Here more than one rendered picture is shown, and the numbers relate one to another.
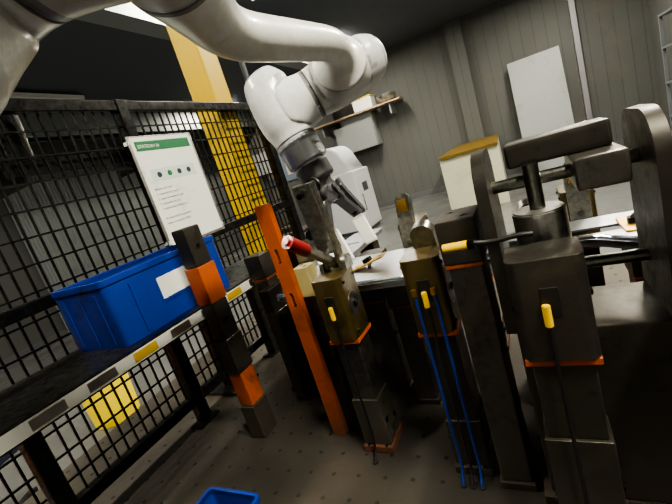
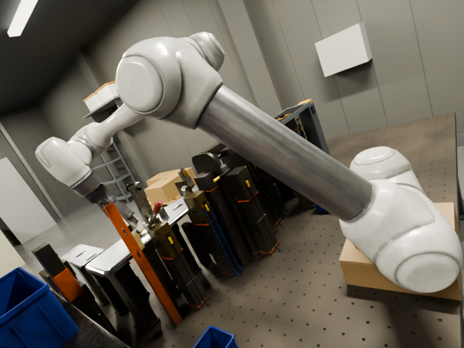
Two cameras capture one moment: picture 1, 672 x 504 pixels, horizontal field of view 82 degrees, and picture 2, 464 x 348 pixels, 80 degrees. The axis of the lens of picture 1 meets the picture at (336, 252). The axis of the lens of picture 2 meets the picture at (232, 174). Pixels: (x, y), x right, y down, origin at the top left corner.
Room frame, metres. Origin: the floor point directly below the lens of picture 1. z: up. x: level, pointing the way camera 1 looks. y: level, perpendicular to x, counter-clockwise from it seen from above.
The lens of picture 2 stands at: (0.10, 0.79, 1.37)
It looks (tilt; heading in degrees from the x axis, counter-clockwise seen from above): 16 degrees down; 287
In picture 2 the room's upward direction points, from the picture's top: 24 degrees counter-clockwise
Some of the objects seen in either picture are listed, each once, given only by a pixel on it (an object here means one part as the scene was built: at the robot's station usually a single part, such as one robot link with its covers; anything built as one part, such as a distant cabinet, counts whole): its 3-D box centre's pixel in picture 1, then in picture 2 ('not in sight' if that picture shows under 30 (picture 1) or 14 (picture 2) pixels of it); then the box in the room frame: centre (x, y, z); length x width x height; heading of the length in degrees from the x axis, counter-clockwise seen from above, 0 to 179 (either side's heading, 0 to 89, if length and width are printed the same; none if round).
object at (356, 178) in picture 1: (346, 190); not in sight; (6.93, -0.50, 0.77); 0.78 x 0.71 x 1.54; 63
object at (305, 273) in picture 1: (330, 348); (155, 277); (0.74, 0.07, 0.88); 0.04 x 0.04 x 0.37; 61
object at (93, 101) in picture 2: not in sight; (99, 101); (3.46, -4.09, 2.13); 0.44 x 0.36 x 0.25; 154
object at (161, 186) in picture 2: not in sight; (165, 189); (2.73, -3.52, 0.21); 1.14 x 0.78 x 0.43; 154
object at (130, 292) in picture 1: (151, 288); (10, 320); (0.85, 0.41, 1.10); 0.30 x 0.17 x 0.13; 152
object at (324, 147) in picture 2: not in sight; (317, 143); (0.06, -0.74, 0.92); 0.08 x 0.08 x 0.44; 61
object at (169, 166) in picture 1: (178, 188); not in sight; (1.16, 0.38, 1.30); 0.23 x 0.02 x 0.31; 151
